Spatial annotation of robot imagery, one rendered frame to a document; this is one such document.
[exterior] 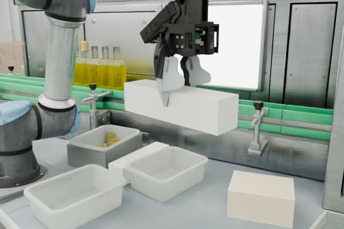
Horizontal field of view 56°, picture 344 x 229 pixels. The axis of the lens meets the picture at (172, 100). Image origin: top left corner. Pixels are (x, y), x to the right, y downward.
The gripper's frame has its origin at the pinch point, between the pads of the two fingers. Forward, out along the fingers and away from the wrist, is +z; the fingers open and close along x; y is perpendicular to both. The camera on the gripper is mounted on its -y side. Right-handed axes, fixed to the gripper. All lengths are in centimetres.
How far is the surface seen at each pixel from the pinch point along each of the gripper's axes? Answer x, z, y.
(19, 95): 13, 19, -111
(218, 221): 15.8, 34.9, 0.3
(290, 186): 31.7, 27.4, 11.5
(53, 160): 5, 35, -65
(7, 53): 159, 34, -518
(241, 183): 24.4, 27.4, 1.3
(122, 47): 49, -3, -78
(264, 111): 49, 14, -6
